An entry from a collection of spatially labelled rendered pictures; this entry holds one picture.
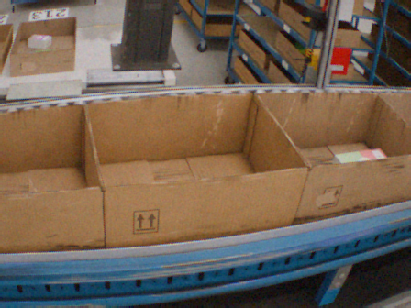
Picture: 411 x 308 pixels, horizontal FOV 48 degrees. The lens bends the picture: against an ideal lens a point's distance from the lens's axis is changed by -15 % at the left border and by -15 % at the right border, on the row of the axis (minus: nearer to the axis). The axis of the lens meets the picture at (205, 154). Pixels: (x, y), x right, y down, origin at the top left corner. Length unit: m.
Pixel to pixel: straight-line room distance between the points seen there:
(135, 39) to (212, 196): 1.08
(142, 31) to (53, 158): 0.86
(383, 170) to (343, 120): 0.30
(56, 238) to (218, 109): 0.50
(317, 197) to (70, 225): 0.50
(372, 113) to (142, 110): 0.64
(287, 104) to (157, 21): 0.79
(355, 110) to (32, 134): 0.84
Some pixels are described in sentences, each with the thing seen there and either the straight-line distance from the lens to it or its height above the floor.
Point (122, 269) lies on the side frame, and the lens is 0.95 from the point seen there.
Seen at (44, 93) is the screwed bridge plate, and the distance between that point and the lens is 1.83.
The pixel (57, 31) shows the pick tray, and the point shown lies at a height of 0.78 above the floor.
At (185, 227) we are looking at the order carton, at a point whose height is 0.94.
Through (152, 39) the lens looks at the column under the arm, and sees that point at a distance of 1.96.
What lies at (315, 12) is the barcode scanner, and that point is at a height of 1.07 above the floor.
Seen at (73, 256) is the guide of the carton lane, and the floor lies 0.92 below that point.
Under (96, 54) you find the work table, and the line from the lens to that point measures 2.11.
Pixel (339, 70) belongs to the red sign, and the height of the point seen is 0.81.
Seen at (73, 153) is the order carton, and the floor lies 0.92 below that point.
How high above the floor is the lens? 1.61
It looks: 34 degrees down
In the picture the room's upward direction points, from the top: 8 degrees clockwise
